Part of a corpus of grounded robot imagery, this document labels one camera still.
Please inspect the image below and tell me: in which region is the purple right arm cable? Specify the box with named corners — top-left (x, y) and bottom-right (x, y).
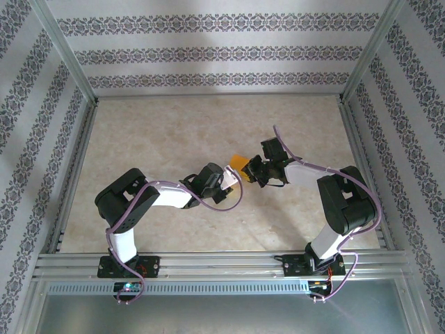
top-left (273, 124), bottom-right (382, 303)

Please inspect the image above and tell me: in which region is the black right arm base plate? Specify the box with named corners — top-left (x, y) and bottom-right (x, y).
top-left (283, 253), bottom-right (347, 278)

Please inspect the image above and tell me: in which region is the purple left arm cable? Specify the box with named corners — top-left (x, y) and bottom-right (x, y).
top-left (106, 166), bottom-right (244, 305)

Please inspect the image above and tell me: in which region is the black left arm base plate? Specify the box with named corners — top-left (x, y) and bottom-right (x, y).
top-left (98, 255), bottom-right (161, 279)

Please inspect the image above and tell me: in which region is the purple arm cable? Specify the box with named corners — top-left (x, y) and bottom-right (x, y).
top-left (273, 124), bottom-right (382, 303)
top-left (106, 166), bottom-right (244, 305)

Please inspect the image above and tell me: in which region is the aluminium frame post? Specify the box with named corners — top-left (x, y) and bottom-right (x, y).
top-left (342, 0), bottom-right (407, 101)
top-left (29, 0), bottom-right (97, 102)

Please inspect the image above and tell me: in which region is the thin aluminium cross rail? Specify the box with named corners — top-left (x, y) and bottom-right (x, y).
top-left (95, 92), bottom-right (343, 102)

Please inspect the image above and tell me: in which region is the grey metal panel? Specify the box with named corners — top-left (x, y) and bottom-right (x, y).
top-left (34, 294), bottom-right (418, 334)

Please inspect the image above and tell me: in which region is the slotted grey cable duct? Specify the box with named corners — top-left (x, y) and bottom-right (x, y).
top-left (47, 280), bottom-right (310, 296)

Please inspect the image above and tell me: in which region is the aluminium side rail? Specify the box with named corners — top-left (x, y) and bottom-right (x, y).
top-left (47, 99), bottom-right (100, 255)
top-left (339, 97), bottom-right (396, 251)

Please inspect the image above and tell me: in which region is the orange paper sheet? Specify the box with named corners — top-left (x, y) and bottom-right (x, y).
top-left (229, 154), bottom-right (252, 175)

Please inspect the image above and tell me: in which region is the controller board with green light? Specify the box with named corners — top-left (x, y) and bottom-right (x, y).
top-left (113, 280), bottom-right (143, 293)

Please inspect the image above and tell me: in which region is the long aluminium mounting rail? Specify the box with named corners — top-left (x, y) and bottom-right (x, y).
top-left (33, 252), bottom-right (414, 281)

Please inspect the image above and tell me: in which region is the controller board with yellow light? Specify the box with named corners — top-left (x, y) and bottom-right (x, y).
top-left (308, 280), bottom-right (333, 292)

